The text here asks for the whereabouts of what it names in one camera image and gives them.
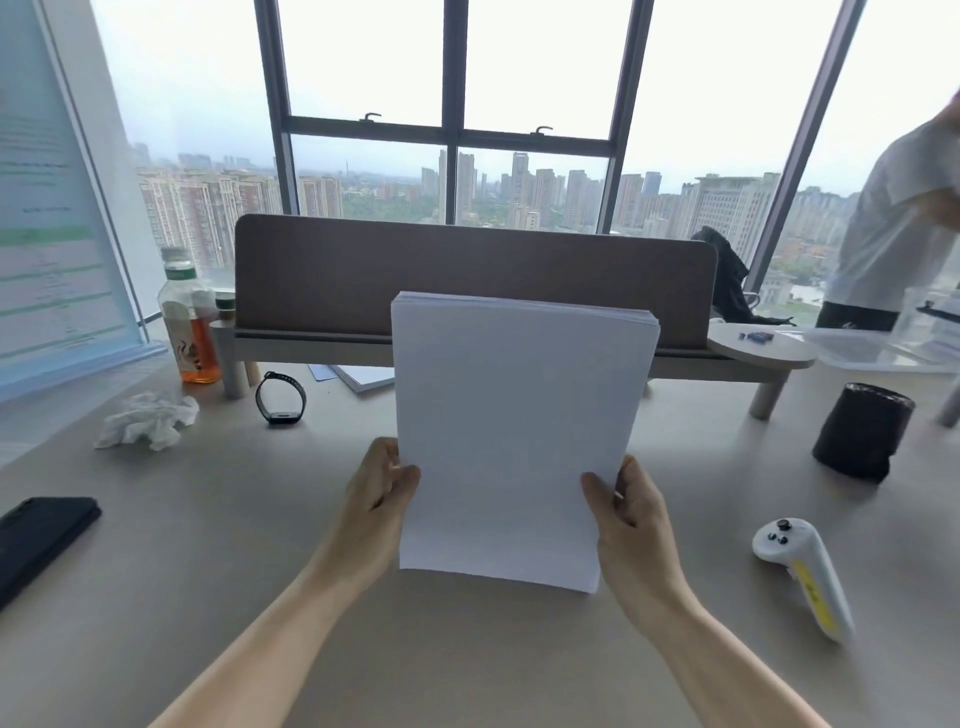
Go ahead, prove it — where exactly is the person's left hand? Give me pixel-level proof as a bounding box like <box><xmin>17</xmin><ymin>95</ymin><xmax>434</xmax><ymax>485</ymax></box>
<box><xmin>318</xmin><ymin>437</ymin><xmax>422</xmax><ymax>601</ymax></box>

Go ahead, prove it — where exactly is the person's right hand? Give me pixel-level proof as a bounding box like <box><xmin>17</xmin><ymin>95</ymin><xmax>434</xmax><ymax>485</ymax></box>
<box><xmin>580</xmin><ymin>455</ymin><xmax>697</xmax><ymax>622</ymax></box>

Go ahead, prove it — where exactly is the stack of white paper sheets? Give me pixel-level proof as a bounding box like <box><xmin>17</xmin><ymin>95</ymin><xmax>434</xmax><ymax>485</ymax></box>
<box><xmin>390</xmin><ymin>291</ymin><xmax>661</xmax><ymax>595</ymax></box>

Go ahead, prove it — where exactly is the person's right forearm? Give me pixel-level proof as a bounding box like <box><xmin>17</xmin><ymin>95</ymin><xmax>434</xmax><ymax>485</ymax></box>
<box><xmin>622</xmin><ymin>588</ymin><xmax>837</xmax><ymax>728</ymax></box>

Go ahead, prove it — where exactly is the person's left forearm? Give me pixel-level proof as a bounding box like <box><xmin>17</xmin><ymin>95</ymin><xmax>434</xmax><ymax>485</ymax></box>
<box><xmin>148</xmin><ymin>551</ymin><xmax>395</xmax><ymax>728</ymax></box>

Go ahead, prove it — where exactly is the white notebook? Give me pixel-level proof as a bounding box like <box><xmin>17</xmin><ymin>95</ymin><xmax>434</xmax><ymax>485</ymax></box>
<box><xmin>306</xmin><ymin>364</ymin><xmax>396</xmax><ymax>396</ymax></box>

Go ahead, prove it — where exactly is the black smart wristband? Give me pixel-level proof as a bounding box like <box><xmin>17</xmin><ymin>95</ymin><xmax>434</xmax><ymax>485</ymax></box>
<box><xmin>255</xmin><ymin>371</ymin><xmax>308</xmax><ymax>427</ymax></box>

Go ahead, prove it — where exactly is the beige desk shelf riser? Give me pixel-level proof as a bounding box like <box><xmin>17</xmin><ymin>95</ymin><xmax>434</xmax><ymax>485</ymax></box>
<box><xmin>208</xmin><ymin>318</ymin><xmax>817</xmax><ymax>421</ymax></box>

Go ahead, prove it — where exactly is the white handheld controller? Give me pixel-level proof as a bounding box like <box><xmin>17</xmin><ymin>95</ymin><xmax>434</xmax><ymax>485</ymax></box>
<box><xmin>752</xmin><ymin>517</ymin><xmax>857</xmax><ymax>645</ymax></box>

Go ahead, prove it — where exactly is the brown desk divider panel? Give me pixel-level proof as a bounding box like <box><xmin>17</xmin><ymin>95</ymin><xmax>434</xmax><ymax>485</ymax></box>
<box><xmin>234</xmin><ymin>213</ymin><xmax>719</xmax><ymax>351</ymax></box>

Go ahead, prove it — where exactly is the black jacket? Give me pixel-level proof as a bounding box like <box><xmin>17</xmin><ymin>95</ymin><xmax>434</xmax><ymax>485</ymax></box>
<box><xmin>690</xmin><ymin>226</ymin><xmax>760</xmax><ymax>325</ymax></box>

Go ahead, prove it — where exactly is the plastic tea bottle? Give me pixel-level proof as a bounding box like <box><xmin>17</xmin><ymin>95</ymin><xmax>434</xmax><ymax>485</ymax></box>
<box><xmin>156</xmin><ymin>246</ymin><xmax>225</xmax><ymax>385</ymax></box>

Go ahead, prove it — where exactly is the crumpled white tissue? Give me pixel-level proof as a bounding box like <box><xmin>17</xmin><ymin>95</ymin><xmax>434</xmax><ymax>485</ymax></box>
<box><xmin>93</xmin><ymin>392</ymin><xmax>201</xmax><ymax>453</ymax></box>

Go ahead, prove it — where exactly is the black cylindrical container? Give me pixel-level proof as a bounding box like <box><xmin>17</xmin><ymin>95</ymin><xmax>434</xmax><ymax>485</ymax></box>
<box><xmin>812</xmin><ymin>382</ymin><xmax>917</xmax><ymax>483</ymax></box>

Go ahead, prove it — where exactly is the clear plastic storage box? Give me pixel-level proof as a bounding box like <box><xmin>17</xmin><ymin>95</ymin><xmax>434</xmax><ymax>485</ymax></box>
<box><xmin>793</xmin><ymin>280</ymin><xmax>960</xmax><ymax>375</ymax></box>

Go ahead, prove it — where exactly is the black smartphone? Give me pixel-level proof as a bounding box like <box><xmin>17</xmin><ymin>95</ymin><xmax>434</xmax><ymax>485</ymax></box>
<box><xmin>0</xmin><ymin>496</ymin><xmax>103</xmax><ymax>612</ymax></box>

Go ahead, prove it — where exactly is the beige shelf leg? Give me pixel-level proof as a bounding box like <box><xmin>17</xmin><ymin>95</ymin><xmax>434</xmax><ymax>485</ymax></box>
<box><xmin>936</xmin><ymin>366</ymin><xmax>960</xmax><ymax>429</ymax></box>

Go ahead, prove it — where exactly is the dark window frame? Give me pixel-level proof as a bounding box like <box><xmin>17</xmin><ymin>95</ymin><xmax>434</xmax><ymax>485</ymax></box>
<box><xmin>253</xmin><ymin>0</ymin><xmax>870</xmax><ymax>301</ymax></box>

